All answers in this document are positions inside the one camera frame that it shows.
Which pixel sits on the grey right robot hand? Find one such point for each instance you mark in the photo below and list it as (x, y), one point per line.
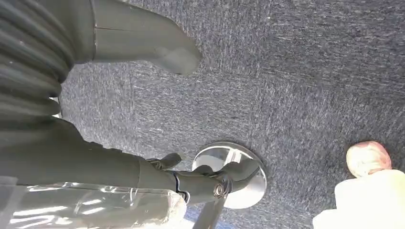
(79, 164)

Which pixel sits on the white desk panel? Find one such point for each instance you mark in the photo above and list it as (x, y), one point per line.
(56, 107)

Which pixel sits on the ribbed grey right arm sleeve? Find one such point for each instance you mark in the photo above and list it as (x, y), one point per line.
(28, 63)

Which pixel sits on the chrome round stand base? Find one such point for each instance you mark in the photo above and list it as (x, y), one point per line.
(215, 155)

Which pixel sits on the person's leg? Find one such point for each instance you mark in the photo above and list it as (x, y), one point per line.
(373, 205)

